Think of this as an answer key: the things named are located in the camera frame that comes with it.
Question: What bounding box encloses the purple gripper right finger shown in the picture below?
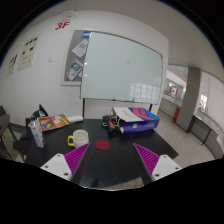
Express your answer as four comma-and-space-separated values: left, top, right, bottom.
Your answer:
132, 142, 183, 183

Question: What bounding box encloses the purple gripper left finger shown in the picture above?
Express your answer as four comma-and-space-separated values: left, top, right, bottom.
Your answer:
40, 142, 91, 182

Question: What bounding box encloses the clear plastic water bottle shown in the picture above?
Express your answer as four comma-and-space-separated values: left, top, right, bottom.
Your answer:
29, 120, 45, 148

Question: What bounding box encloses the red round coaster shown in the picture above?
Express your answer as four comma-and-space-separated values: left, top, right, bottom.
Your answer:
95, 139, 110, 151

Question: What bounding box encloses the blue cardboard box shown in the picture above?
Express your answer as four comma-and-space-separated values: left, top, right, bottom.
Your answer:
112, 107, 160, 133

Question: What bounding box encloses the white small case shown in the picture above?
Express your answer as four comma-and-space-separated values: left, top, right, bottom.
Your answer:
68, 115, 83, 123

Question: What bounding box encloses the colourful orange book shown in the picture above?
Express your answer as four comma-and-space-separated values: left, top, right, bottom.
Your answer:
39, 114, 70, 131

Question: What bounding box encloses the red black device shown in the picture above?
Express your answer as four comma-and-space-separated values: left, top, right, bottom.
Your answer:
102, 115, 120, 134

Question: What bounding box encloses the black bag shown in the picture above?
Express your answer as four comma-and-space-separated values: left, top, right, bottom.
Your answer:
31, 105, 48, 120

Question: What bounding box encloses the grey pillar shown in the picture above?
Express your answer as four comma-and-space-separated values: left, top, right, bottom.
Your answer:
176, 66, 201, 131

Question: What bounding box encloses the black chair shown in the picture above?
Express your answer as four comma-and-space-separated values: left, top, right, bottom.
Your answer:
0, 105, 24, 161

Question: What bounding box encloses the large white whiteboard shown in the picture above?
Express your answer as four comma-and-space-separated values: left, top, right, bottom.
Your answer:
81, 32, 163, 104

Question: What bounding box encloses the grey notice board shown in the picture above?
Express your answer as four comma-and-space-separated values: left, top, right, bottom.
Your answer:
61, 30, 91, 86

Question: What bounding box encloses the white mug yellow handle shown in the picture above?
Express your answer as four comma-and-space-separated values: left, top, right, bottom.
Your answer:
67, 129, 89, 148

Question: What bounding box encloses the small white wall poster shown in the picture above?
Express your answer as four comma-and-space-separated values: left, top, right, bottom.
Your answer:
7, 54, 18, 76

